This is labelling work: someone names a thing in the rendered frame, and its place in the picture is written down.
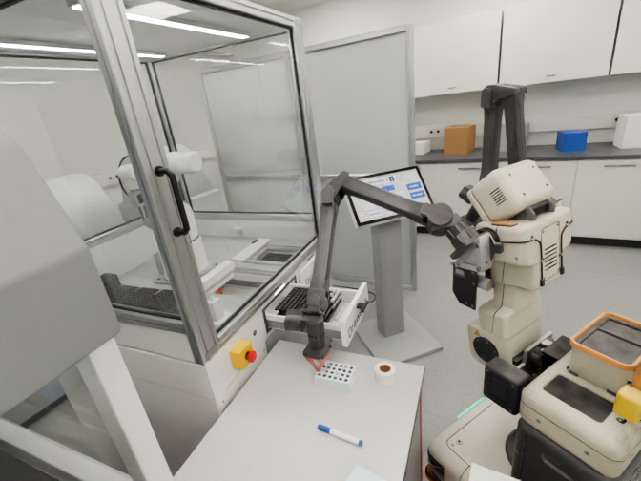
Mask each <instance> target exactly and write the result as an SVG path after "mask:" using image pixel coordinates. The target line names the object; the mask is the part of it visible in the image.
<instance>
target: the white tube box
mask: <svg viewBox="0 0 641 481"><path fill-rule="evenodd" d="M322 367H323V372H316V374H315V376H314V378H315V385H317V386H321V387H329V388H333V389H336V390H340V391H345V392H349V393H350V391H351V388H352V386H353V384H354V382H355V380H356V377H357V375H358V373H357V367H356V366H351V365H348V368H344V364H342V363H337V362H332V361H328V360H327V364H324V366H322ZM335 370H338V371H339V375H336V374H335Z"/></svg>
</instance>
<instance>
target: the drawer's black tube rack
mask: <svg viewBox="0 0 641 481"><path fill-rule="evenodd" d="M295 288H296V289H295ZM305 291H306V292H305ZM307 292H308V288H300V287H294V288H293V289H292V290H291V291H290V292H289V293H288V295H287V296H286V297H285V298H284V299H283V300H282V301H281V302H280V303H279V305H278V306H277V307H276V308H275V310H277V311H278V314H277V315H280V316H285V315H286V312H287V310H288V309H308V304H307V301H306V300H307ZM289 295H290V296H289ZM287 297H288V298H287ZM341 301H342V299H340V300H339V301H338V303H337V305H336V306H335V308H334V309H332V308H331V310H330V312H329V313H328V315H327V316H326V318H323V321H324V322H325V323H328V322H329V321H330V319H331V317H332V316H333V314H334V313H335V311H336V309H337V308H338V306H339V305H340V303H341Z"/></svg>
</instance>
